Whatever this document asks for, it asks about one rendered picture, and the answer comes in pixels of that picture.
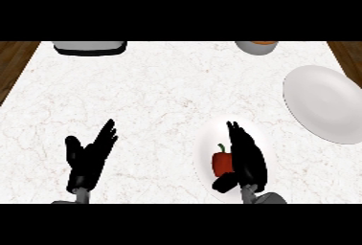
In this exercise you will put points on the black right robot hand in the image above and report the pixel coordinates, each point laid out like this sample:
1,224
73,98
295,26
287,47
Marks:
247,159

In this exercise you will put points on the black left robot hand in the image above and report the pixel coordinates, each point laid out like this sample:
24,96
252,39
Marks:
89,159

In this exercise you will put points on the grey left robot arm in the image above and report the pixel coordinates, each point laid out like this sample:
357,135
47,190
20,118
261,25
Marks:
78,196

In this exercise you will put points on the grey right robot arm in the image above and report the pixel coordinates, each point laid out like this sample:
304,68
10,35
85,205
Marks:
259,196

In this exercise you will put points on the red bell pepper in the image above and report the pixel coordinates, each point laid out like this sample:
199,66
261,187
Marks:
222,164

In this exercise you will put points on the small white plate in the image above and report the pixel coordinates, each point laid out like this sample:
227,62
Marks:
212,150

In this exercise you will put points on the large white plate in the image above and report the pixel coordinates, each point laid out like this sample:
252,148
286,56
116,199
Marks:
326,102

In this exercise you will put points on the grey and black appliance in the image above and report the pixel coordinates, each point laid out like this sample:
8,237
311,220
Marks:
89,48

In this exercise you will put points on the grey bowl with orange content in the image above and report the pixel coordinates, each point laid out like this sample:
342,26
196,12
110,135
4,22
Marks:
256,47

